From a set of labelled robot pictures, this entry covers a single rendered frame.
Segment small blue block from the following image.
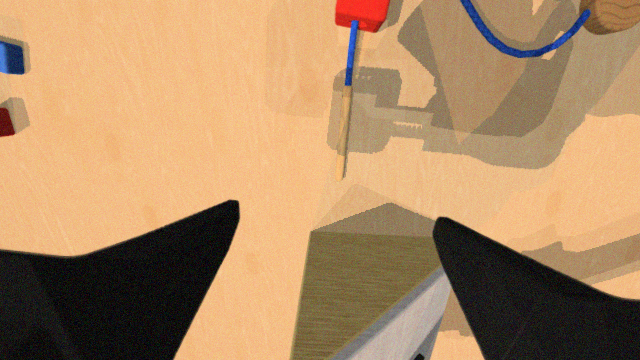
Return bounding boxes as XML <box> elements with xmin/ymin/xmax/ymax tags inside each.
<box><xmin>0</xmin><ymin>41</ymin><xmax>25</xmax><ymax>75</ymax></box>

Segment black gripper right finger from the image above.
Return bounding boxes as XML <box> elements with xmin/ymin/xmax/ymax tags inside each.
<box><xmin>433</xmin><ymin>217</ymin><xmax>640</xmax><ymax>360</ymax></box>

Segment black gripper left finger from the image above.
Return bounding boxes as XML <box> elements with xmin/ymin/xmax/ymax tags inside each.
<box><xmin>0</xmin><ymin>200</ymin><xmax>240</xmax><ymax>360</ymax></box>

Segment blue string with wooden stick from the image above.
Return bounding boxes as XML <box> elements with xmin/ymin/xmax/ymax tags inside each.
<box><xmin>335</xmin><ymin>0</ymin><xmax>591</xmax><ymax>181</ymax></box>

